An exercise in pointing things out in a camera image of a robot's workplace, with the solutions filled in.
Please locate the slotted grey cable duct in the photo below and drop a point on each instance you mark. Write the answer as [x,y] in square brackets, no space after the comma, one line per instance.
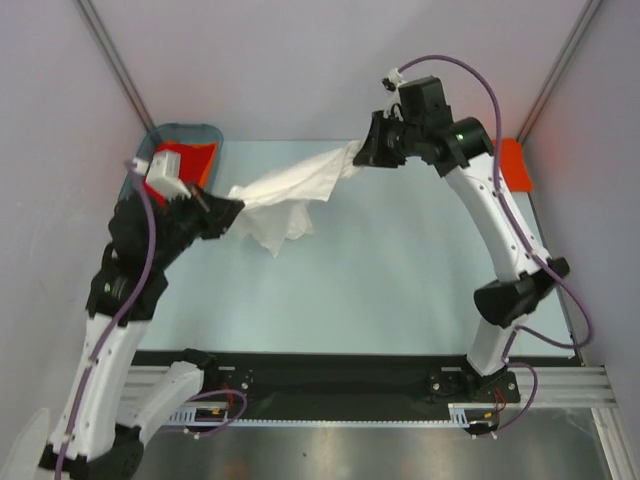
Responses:
[211,416]

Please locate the right aluminium corner post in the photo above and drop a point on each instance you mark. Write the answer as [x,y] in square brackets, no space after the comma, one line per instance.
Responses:
[560,66]

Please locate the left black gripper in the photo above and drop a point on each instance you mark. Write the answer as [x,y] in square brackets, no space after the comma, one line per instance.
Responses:
[219,213]

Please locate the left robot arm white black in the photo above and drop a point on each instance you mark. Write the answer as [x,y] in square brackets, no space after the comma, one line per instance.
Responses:
[92,440]

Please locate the aluminium corner post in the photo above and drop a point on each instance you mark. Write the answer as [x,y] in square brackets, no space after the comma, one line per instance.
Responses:
[560,66]
[111,55]

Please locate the red t shirt in basket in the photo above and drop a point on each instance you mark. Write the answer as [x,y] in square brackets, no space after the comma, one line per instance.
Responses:
[174,166]

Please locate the aluminium front rail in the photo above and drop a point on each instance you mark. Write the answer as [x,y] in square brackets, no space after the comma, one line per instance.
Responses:
[558,387]

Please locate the left aluminium corner post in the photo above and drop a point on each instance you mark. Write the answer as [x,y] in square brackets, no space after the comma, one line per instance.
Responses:
[111,55]

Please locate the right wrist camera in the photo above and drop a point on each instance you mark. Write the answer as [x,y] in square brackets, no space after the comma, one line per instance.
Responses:
[392,80]

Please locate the orange t shirt in basket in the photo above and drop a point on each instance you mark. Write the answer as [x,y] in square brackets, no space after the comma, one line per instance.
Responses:
[196,160]

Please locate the folded orange t shirt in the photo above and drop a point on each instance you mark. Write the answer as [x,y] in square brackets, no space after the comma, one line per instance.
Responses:
[513,168]

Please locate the teal plastic basket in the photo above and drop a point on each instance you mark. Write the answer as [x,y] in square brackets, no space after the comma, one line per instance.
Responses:
[181,133]

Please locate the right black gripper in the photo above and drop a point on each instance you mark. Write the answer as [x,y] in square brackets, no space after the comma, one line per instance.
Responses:
[372,153]

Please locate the white printed t shirt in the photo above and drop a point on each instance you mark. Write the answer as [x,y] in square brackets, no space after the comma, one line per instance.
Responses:
[276,206]

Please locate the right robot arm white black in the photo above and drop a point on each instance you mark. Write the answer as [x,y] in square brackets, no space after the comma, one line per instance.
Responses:
[525,271]

